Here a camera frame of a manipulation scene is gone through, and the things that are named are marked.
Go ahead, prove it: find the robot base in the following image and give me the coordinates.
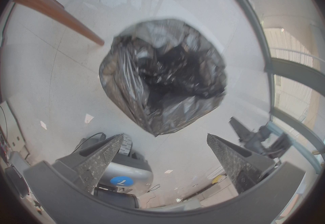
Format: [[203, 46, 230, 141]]
[[93, 134, 154, 209]]

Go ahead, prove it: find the black cable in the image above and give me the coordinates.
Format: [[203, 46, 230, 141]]
[[72, 132, 106, 154]]

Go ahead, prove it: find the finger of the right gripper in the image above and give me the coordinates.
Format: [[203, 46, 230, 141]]
[[229, 117, 252, 143]]

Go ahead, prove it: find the white trash bin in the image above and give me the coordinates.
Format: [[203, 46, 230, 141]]
[[112, 16, 225, 56]]

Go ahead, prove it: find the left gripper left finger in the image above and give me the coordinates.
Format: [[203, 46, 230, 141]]
[[52, 134, 125, 194]]

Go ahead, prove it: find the white cushioned wooden chair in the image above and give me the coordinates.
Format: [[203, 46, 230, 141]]
[[11, 0, 181, 46]]

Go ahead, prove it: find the black plastic bag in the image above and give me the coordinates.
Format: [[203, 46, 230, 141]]
[[99, 18, 227, 137]]

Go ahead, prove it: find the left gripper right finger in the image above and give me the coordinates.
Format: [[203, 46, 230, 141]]
[[206, 133, 276, 196]]

